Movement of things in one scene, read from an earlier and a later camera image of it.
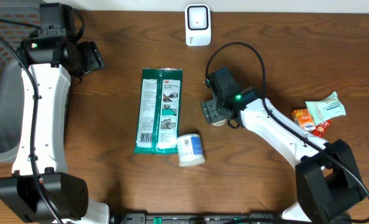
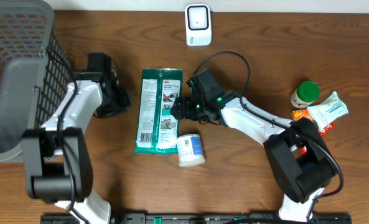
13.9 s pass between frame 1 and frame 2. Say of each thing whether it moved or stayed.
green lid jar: moved
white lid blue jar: stayed
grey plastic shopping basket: stayed
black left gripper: moved
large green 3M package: stayed
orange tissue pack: stayed
